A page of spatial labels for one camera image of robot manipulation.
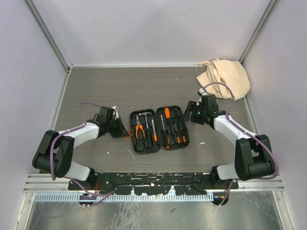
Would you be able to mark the orange handled screwdriver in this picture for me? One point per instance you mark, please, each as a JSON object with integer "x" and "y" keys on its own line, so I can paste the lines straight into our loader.
{"x": 167, "y": 120}

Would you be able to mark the small precision screwdriver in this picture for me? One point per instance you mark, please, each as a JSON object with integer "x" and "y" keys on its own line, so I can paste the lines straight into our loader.
{"x": 177, "y": 134}
{"x": 183, "y": 133}

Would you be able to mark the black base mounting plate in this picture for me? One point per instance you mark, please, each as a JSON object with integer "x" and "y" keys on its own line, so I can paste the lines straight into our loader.
{"x": 158, "y": 183}

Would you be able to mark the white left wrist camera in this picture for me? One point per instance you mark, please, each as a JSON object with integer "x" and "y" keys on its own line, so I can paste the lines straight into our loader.
{"x": 115, "y": 112}

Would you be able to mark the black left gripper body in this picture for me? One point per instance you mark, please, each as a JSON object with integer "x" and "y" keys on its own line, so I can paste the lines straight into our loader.
{"x": 115, "y": 128}

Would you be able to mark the black handled claw hammer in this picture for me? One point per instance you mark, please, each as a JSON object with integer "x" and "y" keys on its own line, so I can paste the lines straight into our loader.
{"x": 145, "y": 125}

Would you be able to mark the beige cloth bag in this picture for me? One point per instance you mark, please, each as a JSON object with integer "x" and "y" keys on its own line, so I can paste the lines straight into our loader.
{"x": 224, "y": 78}

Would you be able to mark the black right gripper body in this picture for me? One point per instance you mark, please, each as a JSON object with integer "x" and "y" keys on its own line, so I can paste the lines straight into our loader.
{"x": 199, "y": 111}

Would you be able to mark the black plastic tool case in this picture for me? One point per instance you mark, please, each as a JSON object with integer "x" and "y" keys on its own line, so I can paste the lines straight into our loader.
{"x": 146, "y": 147}

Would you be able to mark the slotted grey cable duct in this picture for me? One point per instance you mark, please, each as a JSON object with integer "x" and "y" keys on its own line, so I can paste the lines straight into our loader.
{"x": 79, "y": 197}

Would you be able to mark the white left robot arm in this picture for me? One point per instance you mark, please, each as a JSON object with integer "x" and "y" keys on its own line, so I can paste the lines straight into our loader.
{"x": 54, "y": 153}

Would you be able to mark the orange black pliers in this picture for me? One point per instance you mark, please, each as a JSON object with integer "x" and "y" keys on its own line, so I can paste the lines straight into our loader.
{"x": 139, "y": 130}

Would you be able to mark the black handled screwdriver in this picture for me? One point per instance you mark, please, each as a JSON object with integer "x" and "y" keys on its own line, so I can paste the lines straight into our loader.
{"x": 165, "y": 135}

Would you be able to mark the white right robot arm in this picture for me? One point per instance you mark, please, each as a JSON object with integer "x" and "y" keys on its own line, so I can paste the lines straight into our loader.
{"x": 253, "y": 153}

